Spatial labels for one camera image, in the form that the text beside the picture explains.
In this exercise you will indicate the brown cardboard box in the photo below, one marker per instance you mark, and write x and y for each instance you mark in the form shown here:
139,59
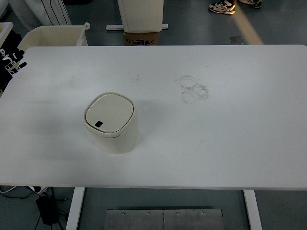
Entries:
141,39

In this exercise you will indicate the white table leg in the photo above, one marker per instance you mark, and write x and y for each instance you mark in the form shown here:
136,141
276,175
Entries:
252,210
75,209

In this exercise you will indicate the cream plastic storage bin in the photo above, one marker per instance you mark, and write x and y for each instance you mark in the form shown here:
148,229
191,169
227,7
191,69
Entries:
65,35

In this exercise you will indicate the white power strip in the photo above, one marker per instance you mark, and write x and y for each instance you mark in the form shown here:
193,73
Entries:
38,189

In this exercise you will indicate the tall cream trash bin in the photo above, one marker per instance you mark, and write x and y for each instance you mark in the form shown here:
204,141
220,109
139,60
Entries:
141,16

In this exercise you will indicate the grey metal base bar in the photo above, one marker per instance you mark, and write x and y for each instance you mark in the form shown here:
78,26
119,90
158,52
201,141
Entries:
119,27

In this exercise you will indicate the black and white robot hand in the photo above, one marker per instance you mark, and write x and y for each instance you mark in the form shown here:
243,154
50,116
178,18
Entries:
10,55

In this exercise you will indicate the metal floor outlet cover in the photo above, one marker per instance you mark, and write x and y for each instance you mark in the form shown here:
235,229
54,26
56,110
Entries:
236,40

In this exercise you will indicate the white side table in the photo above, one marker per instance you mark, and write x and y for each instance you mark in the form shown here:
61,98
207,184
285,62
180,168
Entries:
5,29

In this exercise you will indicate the white striped fabric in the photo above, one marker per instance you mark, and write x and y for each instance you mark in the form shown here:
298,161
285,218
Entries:
36,13

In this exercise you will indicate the left white table leg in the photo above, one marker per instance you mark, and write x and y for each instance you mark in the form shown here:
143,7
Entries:
75,209

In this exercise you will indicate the cream desktop trash can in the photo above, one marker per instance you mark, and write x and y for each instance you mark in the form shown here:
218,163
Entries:
112,120

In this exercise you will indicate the right white table leg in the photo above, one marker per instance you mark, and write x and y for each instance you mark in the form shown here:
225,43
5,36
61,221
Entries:
252,210

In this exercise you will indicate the white and black sneaker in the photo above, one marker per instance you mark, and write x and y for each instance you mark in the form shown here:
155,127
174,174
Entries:
223,7

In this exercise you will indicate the black power adapter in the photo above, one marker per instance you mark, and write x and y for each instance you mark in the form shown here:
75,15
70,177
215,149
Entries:
47,210

